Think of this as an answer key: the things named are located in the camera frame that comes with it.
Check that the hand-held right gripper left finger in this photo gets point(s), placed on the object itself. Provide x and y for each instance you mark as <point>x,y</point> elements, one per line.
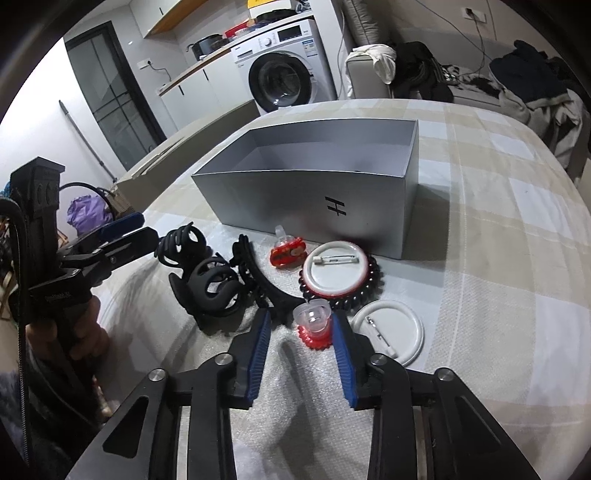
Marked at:
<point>256,360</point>

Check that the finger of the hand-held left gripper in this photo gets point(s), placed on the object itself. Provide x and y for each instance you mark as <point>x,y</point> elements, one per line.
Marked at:
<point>121,225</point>
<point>136,241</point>

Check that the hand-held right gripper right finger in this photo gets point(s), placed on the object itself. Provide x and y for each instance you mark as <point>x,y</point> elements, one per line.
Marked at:
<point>344,364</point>

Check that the black hair claw clip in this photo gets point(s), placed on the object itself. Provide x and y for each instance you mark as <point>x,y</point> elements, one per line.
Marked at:
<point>217,293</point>
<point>182,244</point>

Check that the long black banana hair clip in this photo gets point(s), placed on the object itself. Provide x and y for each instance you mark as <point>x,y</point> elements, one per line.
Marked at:
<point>261,281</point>

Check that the red-edged white round pin badge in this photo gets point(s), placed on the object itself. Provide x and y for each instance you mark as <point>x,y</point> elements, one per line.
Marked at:
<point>337,272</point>

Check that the grey cardboard box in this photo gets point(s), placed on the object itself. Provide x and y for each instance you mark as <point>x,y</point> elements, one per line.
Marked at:
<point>277,203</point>

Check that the person's left forearm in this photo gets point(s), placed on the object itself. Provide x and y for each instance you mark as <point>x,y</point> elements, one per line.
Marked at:
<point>46,415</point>

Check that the person's left hand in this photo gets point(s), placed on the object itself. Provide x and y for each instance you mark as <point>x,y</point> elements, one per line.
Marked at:
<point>83,339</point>

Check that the purple plastic bag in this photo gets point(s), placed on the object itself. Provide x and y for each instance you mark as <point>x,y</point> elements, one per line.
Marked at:
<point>87,214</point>

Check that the grey pole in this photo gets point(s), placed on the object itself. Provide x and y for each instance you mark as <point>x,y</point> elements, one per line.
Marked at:
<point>85,138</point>

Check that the black framed glass door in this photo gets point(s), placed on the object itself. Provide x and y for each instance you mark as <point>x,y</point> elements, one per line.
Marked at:
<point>111,101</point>

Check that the white cabinet with wooden top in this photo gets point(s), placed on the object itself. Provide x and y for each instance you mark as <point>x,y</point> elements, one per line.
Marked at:
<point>203,87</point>

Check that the black cooking pot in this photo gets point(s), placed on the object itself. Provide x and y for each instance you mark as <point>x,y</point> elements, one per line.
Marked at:
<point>205,45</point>

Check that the plaid tablecloth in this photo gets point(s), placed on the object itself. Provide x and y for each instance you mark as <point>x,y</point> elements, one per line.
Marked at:
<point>485,221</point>

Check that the white washing machine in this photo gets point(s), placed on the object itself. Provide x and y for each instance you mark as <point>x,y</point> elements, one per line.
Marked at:
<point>281,78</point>

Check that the red container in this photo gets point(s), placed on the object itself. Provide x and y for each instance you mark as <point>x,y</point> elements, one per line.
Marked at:
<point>238,31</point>

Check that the yellow box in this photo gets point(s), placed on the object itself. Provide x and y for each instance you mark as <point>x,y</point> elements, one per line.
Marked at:
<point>258,3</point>

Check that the beige sofa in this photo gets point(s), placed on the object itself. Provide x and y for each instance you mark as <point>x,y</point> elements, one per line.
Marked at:
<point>369,78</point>

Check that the black striped garment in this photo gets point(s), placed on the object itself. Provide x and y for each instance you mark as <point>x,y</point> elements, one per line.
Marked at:
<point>425,69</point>

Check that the white garment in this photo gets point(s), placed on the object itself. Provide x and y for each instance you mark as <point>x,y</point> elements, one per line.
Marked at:
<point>384,60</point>

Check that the grey pillow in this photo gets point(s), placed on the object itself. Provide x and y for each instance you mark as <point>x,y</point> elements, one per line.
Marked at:
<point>367,23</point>

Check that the light grey jacket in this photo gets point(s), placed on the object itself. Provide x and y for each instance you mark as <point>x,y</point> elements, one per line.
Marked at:
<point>554,122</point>

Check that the dark clothes pile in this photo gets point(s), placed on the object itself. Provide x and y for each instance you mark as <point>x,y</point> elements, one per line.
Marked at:
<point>531,69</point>

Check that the white wall socket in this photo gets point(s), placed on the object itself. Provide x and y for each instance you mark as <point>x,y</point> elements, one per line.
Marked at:
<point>475,14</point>

